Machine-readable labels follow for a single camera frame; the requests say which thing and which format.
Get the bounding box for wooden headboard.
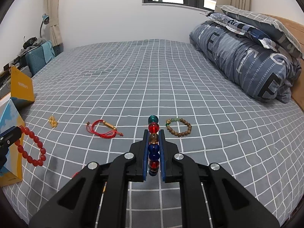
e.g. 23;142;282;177
261;13;304;112

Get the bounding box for white box blue yellow lid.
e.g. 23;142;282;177
0;65;36;188

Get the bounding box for grey plastic case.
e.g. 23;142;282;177
1;66;35;101

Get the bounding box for brown wooden bead bracelet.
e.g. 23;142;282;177
165;117;193;138

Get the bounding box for grey checked pillow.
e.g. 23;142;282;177
216;5;303;59

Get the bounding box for teal plastic crate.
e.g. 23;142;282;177
24;46;47;76

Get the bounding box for red glass bead bracelet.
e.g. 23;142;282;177
14;125;47;167

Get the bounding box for rolled blue grey duvet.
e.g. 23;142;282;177
190;21;301;104

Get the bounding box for yellow amber bead charm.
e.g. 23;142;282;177
48;116;58;128

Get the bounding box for light blue cloth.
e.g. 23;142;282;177
41;41;56;63

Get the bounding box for black headphones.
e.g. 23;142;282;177
23;37;37;49

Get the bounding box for blue desk lamp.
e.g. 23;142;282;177
39;13;49;37

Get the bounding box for grey checked bed sheet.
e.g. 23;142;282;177
3;40;303;223

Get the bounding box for multicolour glass bead bracelet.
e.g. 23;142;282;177
147;114;161;177

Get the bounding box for red cord bracelet gold pendant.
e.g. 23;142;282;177
71;170;108;195

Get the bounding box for red cord bracelet gold tube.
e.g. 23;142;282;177
86;120;124;139

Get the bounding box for blue patterned pillow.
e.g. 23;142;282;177
207;12;283;53

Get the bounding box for beige left curtain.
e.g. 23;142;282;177
44;0;62;46

